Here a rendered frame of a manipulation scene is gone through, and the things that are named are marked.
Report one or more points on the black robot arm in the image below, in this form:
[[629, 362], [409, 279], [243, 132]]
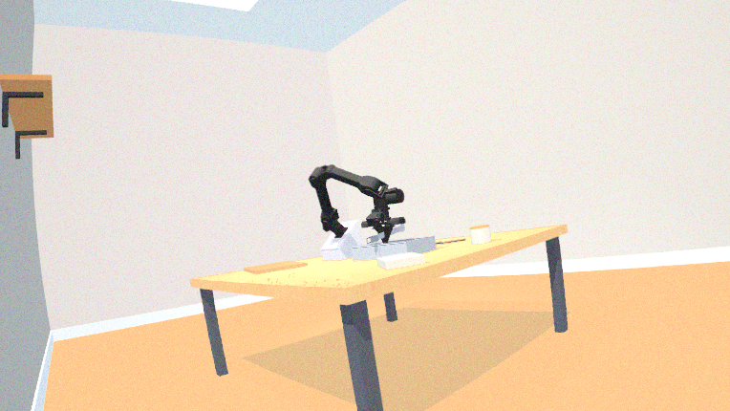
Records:
[[367, 185]]

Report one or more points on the white cylinder with orange top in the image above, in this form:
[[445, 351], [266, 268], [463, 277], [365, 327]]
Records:
[[480, 234]]

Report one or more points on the grey rectangular roasting tin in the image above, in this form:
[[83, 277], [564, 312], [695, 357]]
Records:
[[396, 247]]

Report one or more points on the light brown wooden board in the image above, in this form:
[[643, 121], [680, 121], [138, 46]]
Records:
[[275, 266]]

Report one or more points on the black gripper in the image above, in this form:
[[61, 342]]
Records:
[[389, 224]]

